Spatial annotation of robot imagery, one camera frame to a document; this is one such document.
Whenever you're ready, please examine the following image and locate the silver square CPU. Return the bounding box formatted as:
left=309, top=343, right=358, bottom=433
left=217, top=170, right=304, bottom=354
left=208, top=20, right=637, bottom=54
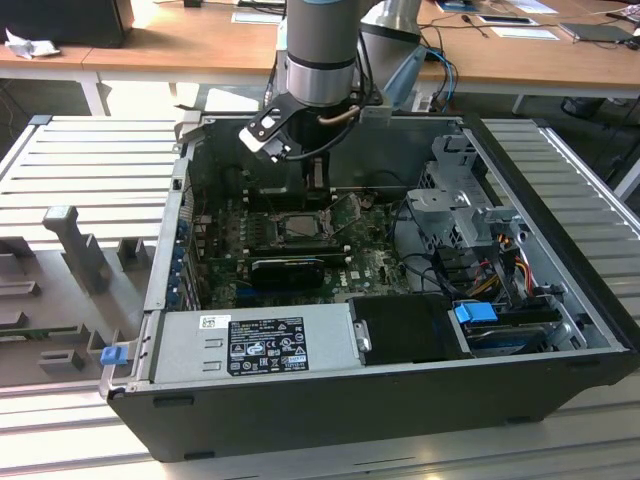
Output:
left=285, top=217, right=325, bottom=237

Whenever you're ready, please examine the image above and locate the metal socket cover frame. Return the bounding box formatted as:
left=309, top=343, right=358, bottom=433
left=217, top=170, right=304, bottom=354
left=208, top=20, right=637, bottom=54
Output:
left=325, top=192, right=365, bottom=237

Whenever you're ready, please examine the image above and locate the CPU socket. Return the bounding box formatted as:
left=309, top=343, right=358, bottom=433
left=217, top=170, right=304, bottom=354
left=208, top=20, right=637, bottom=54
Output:
left=272, top=212, right=335, bottom=246

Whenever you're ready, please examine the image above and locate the black graphics card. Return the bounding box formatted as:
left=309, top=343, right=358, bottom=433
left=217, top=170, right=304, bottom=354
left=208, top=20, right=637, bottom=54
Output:
left=249, top=257, right=325, bottom=290

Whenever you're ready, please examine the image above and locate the green motherboard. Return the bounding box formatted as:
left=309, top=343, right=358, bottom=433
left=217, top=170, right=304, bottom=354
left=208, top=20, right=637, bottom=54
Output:
left=192, top=192, right=416, bottom=309

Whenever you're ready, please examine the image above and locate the pale blue teach pendant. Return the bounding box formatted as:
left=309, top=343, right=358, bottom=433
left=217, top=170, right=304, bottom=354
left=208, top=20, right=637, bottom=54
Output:
left=384, top=47, right=429, bottom=109

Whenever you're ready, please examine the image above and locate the grey metal drive cage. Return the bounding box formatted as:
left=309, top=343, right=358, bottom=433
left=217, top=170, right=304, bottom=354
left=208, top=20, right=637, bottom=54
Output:
left=394, top=132, right=531, bottom=301

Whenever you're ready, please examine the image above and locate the white blue paper sheet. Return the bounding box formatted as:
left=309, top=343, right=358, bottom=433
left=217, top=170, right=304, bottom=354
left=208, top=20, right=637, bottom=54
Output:
left=232, top=10, right=287, bottom=25
left=491, top=24, right=562, bottom=41

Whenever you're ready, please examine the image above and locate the long wooden desk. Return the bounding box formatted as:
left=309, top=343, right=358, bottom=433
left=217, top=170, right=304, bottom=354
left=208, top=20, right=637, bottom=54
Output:
left=82, top=0, right=640, bottom=117

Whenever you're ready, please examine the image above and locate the black plastic shroud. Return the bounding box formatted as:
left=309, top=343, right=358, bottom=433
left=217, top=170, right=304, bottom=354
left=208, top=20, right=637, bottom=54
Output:
left=348, top=294, right=474, bottom=366

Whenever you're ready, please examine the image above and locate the blue disk carrier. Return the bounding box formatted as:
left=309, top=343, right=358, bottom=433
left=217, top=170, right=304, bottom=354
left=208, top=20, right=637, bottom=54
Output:
left=453, top=301, right=499, bottom=326

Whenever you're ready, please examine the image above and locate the grey power supply unit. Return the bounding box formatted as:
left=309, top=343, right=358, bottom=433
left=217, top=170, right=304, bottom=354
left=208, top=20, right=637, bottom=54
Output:
left=149, top=303, right=364, bottom=384

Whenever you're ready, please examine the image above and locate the black open PC case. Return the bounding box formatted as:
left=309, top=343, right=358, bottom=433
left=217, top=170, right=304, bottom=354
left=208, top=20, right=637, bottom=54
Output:
left=99, top=112, right=640, bottom=464

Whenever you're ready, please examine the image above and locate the grey parts rack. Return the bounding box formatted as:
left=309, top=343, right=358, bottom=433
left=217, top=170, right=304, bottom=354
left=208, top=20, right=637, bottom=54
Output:
left=0, top=204, right=157, bottom=387

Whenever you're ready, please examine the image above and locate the small wooden desk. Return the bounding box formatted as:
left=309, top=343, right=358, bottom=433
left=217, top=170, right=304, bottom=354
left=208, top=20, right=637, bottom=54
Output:
left=0, top=19, right=109, bottom=117

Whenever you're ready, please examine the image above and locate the black box on desk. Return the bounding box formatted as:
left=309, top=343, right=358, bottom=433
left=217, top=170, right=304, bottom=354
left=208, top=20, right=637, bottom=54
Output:
left=0, top=0, right=134, bottom=49

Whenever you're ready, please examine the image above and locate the crumpled white paper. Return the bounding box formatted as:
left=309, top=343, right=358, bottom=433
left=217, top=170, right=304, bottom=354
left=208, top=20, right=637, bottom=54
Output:
left=4, top=27, right=62, bottom=60

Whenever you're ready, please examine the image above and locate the green RAM stick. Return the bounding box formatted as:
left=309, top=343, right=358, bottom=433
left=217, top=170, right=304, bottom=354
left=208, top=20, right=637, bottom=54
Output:
left=0, top=325, right=79, bottom=337

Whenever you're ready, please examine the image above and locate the dark grey notebook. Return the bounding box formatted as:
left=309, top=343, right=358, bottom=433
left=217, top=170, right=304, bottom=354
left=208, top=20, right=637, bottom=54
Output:
left=559, top=21, right=634, bottom=44

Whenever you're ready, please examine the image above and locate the black camera cable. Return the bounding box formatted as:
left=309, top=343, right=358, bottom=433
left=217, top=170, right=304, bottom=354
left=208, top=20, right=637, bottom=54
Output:
left=284, top=110, right=362, bottom=162

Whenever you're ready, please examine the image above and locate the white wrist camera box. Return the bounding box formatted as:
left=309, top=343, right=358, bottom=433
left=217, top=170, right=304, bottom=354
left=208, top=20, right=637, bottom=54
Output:
left=238, top=124, right=294, bottom=164

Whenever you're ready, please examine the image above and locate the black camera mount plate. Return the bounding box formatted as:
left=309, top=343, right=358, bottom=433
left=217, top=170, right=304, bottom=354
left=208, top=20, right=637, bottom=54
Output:
left=249, top=92, right=302, bottom=139

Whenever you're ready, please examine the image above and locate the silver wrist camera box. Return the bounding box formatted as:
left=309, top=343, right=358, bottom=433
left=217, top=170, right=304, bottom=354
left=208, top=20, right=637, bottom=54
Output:
left=357, top=102, right=394, bottom=126

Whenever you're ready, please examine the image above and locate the black internal cable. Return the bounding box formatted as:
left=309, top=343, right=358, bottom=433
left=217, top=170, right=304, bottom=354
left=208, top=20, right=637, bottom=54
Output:
left=388, top=198, right=454, bottom=296

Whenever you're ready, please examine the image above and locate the blue cable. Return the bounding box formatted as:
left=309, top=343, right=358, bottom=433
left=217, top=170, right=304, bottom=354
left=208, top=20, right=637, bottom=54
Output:
left=424, top=47, right=457, bottom=104

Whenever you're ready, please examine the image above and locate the black desk cable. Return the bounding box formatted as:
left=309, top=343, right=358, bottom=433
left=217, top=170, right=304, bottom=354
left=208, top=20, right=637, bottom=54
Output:
left=423, top=13, right=494, bottom=64

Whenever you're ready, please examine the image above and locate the red yellow wire bundle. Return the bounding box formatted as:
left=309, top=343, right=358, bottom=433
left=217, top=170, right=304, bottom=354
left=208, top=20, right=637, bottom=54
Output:
left=469, top=234, right=532, bottom=297

